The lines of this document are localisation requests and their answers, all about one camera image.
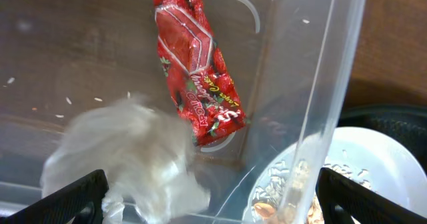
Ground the white tissue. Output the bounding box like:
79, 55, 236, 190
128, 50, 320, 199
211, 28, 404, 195
40, 98, 210, 223

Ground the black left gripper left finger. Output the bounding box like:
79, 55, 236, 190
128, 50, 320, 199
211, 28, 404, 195
1, 169, 109, 224

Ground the round black tray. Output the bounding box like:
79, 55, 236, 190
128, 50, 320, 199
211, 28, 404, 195
338, 105, 427, 169

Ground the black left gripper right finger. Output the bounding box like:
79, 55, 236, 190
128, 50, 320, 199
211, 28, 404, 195
316, 167, 426, 224

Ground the grey plate with food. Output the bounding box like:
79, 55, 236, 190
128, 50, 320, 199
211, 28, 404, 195
242, 127, 426, 223

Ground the clear plastic waste bin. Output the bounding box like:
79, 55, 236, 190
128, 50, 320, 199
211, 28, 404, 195
1, 0, 365, 223

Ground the red snack wrapper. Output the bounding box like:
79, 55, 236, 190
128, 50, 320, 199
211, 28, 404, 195
153, 0, 246, 146

